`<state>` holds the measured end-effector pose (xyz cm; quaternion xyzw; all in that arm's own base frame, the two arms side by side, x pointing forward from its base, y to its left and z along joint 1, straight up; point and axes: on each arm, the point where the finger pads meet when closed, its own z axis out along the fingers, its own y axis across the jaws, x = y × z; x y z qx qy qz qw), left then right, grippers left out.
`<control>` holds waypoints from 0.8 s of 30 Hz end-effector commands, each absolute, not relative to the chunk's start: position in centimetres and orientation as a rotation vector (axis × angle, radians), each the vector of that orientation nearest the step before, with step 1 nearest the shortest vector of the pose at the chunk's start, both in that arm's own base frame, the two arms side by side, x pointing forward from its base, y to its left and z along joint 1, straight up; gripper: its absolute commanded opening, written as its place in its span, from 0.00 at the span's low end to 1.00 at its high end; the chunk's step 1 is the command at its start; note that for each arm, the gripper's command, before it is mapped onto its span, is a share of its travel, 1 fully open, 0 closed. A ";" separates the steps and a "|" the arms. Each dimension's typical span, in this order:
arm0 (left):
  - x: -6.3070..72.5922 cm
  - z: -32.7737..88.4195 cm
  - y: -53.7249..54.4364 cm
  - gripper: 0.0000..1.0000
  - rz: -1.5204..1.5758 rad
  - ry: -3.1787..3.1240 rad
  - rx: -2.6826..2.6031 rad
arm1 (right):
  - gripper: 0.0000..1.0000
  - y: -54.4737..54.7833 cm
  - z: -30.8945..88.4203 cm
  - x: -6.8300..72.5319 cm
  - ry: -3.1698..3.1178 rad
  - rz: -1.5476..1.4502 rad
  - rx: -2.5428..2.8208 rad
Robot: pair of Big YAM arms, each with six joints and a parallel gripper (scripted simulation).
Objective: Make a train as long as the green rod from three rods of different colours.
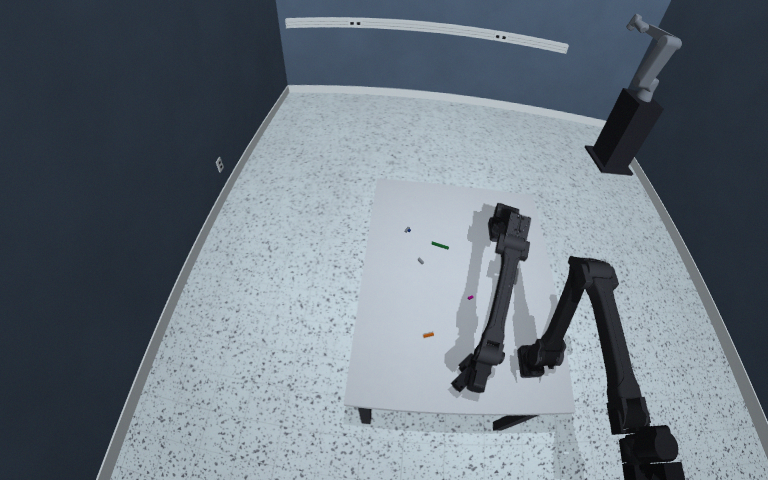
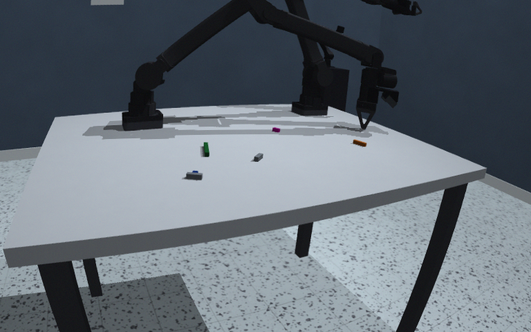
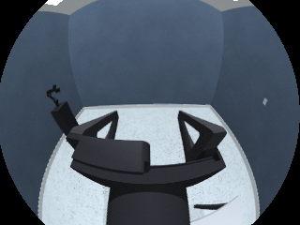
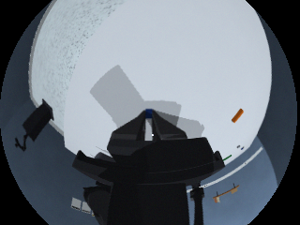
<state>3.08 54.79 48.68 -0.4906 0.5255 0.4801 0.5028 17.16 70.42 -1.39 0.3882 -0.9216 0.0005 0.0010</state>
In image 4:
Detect orange rod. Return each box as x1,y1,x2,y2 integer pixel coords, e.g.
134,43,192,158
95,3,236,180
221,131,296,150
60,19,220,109
232,108,244,123

